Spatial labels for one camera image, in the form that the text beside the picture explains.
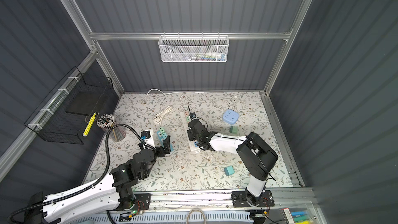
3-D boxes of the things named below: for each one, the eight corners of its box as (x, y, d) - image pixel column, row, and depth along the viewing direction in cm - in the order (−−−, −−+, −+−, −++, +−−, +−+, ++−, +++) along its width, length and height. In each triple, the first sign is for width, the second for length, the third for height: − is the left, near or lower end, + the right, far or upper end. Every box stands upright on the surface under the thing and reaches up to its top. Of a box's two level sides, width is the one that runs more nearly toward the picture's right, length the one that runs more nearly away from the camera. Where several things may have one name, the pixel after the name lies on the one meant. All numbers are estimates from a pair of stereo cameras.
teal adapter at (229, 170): (225, 176, 83) (226, 175, 81) (222, 169, 85) (223, 167, 83) (234, 173, 84) (235, 172, 82) (231, 166, 86) (232, 165, 84)
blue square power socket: (220, 120, 106) (220, 118, 103) (225, 110, 111) (225, 107, 109) (235, 126, 103) (236, 123, 100) (239, 115, 109) (240, 112, 106)
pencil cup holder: (110, 141, 96) (94, 125, 82) (115, 130, 102) (100, 113, 87) (123, 141, 96) (109, 125, 82) (127, 130, 102) (115, 113, 87)
